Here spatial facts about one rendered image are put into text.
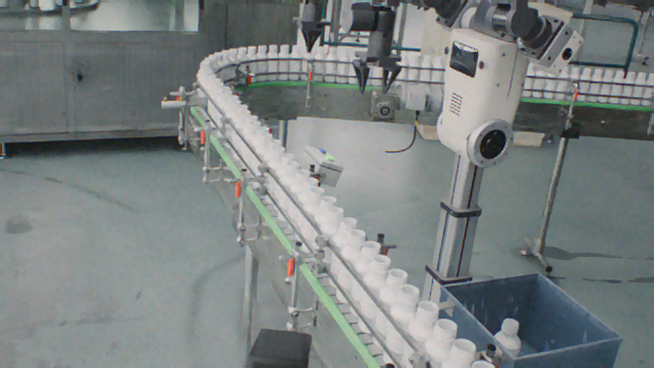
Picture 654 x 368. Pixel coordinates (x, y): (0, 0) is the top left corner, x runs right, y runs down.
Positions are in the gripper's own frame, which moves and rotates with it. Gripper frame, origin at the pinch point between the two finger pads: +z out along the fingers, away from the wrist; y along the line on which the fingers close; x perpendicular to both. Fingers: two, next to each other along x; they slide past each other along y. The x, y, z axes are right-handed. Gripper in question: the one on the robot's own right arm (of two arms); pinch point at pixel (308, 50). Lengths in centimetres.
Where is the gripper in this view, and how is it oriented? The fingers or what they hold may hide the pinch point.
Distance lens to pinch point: 209.9
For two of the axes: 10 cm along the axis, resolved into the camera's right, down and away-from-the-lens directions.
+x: 3.7, 3.9, -8.4
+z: -1.1, 9.2, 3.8
